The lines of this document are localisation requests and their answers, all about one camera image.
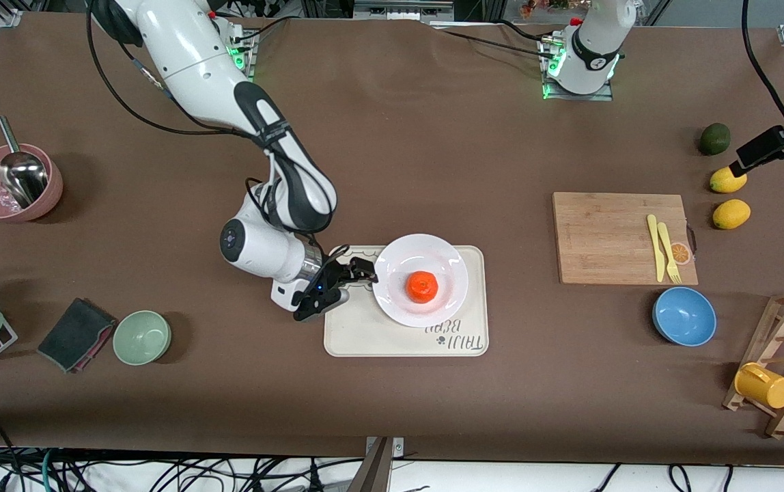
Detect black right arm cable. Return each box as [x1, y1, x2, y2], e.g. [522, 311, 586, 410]
[85, 0, 277, 206]

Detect blue bowl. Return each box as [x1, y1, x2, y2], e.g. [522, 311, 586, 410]
[652, 286, 717, 347]

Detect dark grey folded cloth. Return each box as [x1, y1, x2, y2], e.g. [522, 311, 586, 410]
[37, 297, 117, 374]

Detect wooden cutting board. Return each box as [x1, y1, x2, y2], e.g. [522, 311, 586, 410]
[552, 191, 699, 286]

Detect yellow lemon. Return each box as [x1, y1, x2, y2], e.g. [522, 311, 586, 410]
[712, 199, 752, 230]
[709, 166, 748, 194]

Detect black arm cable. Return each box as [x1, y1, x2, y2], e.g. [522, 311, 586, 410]
[85, 0, 277, 206]
[740, 0, 784, 131]

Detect pale green bowl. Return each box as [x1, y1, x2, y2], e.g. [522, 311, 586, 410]
[113, 310, 172, 366]

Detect yellow plastic fork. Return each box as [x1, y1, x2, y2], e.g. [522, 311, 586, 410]
[658, 221, 682, 284]

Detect teal floor cable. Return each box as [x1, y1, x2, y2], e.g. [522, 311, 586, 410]
[40, 448, 58, 492]

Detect brown metal stand leg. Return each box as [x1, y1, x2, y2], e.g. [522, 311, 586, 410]
[346, 436, 394, 492]

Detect cream bear print tray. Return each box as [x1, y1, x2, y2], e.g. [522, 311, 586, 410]
[324, 245, 489, 358]

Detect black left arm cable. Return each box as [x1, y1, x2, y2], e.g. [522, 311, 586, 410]
[740, 0, 784, 131]

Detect silver table bracket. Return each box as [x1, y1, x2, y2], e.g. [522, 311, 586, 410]
[365, 436, 405, 460]

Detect yellow mug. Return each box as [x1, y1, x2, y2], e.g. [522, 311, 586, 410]
[734, 362, 784, 410]

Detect orange mandarin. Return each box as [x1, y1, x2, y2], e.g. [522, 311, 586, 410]
[406, 271, 439, 304]

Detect dark green avocado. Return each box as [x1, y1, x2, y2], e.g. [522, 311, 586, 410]
[699, 123, 732, 156]

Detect yellow plastic knife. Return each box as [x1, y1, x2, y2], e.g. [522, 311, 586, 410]
[647, 214, 667, 283]

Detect white round plate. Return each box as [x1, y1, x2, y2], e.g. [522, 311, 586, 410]
[373, 234, 469, 329]

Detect black table cable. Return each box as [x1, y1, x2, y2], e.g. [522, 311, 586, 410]
[242, 15, 292, 43]
[433, 26, 550, 59]

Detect steel scoop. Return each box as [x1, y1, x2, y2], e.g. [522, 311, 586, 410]
[0, 116, 49, 209]

